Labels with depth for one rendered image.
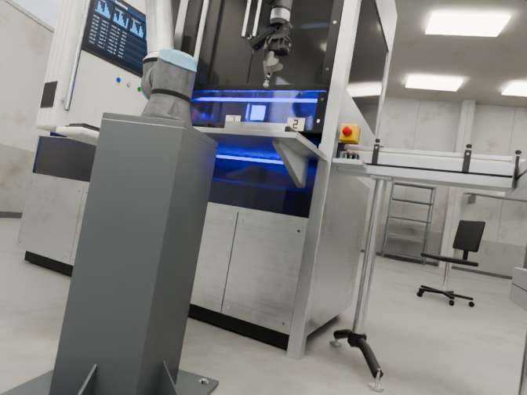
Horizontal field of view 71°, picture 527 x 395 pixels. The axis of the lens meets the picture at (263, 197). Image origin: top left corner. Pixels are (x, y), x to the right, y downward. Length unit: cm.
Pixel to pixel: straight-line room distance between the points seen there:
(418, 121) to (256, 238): 998
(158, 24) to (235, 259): 104
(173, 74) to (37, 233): 191
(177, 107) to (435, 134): 1057
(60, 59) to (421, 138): 1025
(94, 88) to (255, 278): 114
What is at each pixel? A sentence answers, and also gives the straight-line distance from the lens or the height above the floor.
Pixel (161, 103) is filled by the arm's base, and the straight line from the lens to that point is 111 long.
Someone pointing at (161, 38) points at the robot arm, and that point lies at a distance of 132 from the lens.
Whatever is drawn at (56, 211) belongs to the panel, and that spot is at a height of 38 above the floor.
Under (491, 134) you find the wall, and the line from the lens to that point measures 1177.
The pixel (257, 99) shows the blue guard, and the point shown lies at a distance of 186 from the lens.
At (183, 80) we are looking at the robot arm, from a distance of 113.
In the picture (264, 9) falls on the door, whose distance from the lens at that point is 208.
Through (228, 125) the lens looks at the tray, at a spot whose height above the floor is 90.
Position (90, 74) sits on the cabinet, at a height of 108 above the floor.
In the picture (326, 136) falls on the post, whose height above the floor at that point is 97.
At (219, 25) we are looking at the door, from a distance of 218.
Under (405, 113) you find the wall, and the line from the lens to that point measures 1147.
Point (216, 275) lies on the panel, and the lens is 184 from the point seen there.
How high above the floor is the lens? 59
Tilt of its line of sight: 3 degrees up
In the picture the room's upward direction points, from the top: 10 degrees clockwise
